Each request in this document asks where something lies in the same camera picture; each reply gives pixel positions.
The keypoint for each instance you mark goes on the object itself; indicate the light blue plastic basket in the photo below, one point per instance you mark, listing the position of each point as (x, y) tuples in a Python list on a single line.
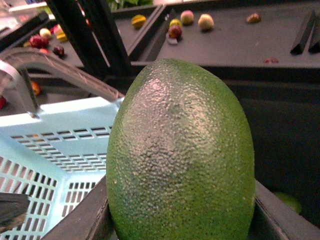
[(55, 158)]

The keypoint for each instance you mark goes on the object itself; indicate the brown basket handle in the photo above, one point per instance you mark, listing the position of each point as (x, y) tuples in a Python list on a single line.
[(13, 75)]

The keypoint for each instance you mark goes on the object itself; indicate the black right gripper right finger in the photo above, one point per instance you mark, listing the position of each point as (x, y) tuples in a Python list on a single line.
[(274, 220)]

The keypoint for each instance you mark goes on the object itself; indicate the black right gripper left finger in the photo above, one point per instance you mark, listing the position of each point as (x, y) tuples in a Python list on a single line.
[(90, 220)]

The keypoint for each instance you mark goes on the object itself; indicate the green avocado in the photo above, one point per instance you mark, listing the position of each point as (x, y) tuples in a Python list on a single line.
[(290, 201), (180, 158)]

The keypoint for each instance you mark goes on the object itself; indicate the yellow star fruit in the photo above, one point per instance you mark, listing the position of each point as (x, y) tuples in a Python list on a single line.
[(138, 21)]

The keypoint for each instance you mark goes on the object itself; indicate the green avocado in bin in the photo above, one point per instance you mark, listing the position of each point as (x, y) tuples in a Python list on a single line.
[(290, 201)]

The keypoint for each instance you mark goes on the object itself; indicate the black triangular divider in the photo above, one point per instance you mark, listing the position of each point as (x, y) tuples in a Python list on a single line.
[(314, 45), (303, 33)]

